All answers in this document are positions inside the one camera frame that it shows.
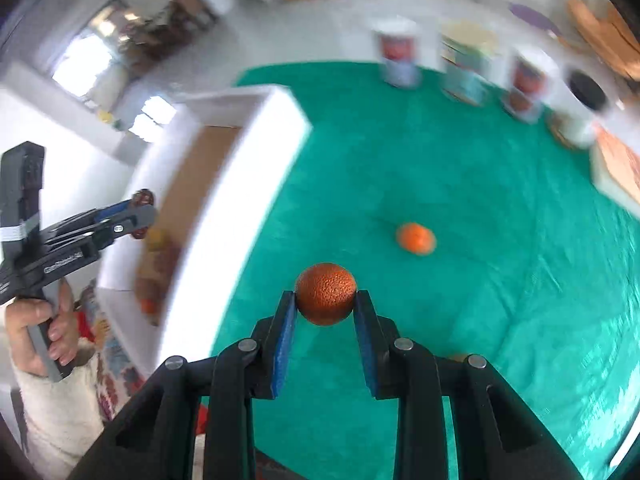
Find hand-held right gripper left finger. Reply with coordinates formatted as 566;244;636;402
67;290;298;480

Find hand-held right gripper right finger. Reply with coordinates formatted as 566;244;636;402
352;290;584;480

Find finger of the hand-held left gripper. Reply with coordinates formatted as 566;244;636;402
46;206;159;262
46;198;154;242

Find large sweet potato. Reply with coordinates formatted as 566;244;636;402
136;246;178;326

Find white cardboard box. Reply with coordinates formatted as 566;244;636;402
97;85;313;343

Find person's left forearm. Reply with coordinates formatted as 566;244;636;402
10;339;109;480

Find person's left hand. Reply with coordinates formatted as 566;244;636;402
5;279;82;377

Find colourful printed cloth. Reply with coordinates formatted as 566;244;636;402
77;282;148;413

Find green tablecloth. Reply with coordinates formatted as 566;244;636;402
200;60;640;480

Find metal tin with red label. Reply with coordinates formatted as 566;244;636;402
375;19;423;89
502;47;557;124

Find clear glass jar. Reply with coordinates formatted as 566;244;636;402
440;22;497;107

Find flat white box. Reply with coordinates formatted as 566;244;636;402
590;127;640;212

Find black-lidded glass jar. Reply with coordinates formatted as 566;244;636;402
551;70;612;149

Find wooden boards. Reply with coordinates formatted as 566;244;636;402
567;0;640;82

